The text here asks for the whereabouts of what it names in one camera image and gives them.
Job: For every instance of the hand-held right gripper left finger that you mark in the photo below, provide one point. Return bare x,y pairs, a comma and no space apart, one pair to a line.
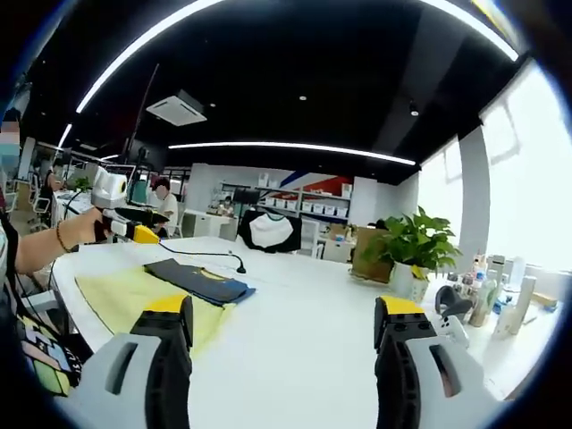
172,384

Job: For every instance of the yellow garment grey blue sleeves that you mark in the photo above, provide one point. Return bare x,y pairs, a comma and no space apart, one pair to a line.
129,295

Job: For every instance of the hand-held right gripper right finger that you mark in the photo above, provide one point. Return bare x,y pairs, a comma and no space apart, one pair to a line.
400,384

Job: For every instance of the brown cardboard box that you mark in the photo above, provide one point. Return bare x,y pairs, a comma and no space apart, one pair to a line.
368,263

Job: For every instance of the small green plant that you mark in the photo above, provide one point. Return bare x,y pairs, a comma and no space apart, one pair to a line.
82,184

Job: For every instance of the ceiling air conditioner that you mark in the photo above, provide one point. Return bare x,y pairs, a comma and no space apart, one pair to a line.
176,109

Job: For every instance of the white cabinet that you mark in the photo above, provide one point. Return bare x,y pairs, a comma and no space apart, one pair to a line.
205,223

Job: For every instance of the black monitor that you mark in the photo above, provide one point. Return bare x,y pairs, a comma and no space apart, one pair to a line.
245,195

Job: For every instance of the grey headset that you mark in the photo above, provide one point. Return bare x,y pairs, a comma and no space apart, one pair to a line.
451,299

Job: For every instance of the person's black printed shirt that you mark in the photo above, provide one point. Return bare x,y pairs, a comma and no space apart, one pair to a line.
40,348

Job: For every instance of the cluster of small bottles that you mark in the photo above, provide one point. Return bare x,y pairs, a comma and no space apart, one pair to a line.
485,290

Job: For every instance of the potted green plant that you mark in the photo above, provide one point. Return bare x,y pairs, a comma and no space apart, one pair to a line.
415,241

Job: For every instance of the black white raglan shirt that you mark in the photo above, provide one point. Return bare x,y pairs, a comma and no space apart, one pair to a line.
270,230

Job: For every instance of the shelf with white bins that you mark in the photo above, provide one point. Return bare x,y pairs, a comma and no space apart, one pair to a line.
313,203

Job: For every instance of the straight ceiling light strip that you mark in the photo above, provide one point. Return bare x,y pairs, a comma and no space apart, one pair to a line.
290,147

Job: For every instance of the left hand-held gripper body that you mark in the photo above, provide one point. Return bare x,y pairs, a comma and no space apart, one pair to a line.
109,187

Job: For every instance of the person's left hand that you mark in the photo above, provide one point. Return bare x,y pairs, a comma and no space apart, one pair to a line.
85,228

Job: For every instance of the curved ceiling light strip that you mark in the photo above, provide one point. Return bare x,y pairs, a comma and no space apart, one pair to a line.
134,49
473,27

